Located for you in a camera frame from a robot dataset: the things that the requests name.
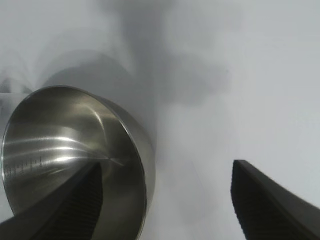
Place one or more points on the stainless steel mixing bowl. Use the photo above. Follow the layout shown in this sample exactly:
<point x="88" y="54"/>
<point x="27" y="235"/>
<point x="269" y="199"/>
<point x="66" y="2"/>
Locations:
<point x="62" y="125"/>

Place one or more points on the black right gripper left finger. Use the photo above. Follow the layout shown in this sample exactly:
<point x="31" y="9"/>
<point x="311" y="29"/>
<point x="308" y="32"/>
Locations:
<point x="50" y="220"/>

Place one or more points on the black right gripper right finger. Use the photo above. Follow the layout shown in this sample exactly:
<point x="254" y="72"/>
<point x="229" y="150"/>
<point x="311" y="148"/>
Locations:
<point x="270" y="212"/>

